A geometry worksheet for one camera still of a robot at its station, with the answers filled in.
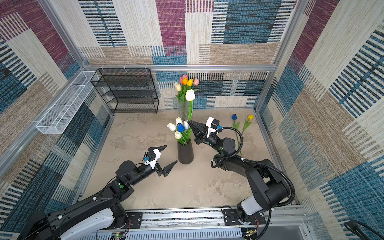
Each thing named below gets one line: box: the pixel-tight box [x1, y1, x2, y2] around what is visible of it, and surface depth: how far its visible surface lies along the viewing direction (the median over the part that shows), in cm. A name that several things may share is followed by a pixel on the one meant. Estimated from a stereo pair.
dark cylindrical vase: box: [177, 138, 194, 165], surface depth 89 cm
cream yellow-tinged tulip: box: [185, 89, 196, 121], surface depth 56 cm
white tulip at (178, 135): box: [174, 131, 182, 140], surface depth 72 cm
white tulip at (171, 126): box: [167, 122, 177, 132], surface depth 72 cm
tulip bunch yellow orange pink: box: [175, 74, 200, 102], surface depth 96 cm
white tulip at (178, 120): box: [175, 117, 183, 126], surface depth 74 cm
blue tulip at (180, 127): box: [177, 122, 185, 132], surface depth 71 cm
